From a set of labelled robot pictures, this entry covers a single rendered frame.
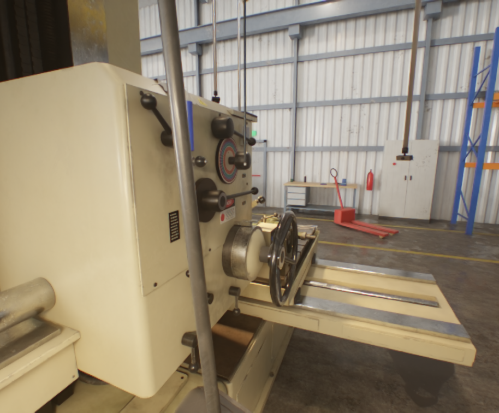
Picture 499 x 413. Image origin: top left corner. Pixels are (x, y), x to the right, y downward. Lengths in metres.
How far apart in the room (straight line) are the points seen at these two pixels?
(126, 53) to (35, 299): 1.20
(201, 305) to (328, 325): 1.53
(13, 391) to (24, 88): 0.76
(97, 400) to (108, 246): 1.03
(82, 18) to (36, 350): 1.25
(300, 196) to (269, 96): 3.35
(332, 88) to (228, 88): 3.35
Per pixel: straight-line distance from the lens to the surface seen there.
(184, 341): 0.93
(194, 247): 0.34
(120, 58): 1.61
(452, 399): 2.71
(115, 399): 1.61
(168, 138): 0.70
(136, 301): 0.74
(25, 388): 0.99
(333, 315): 1.87
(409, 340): 1.87
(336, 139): 8.37
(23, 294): 0.96
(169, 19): 0.36
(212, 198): 0.82
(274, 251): 0.89
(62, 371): 1.04
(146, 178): 0.67
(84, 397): 1.68
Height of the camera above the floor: 1.70
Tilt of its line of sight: 11 degrees down
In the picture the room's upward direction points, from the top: straight up
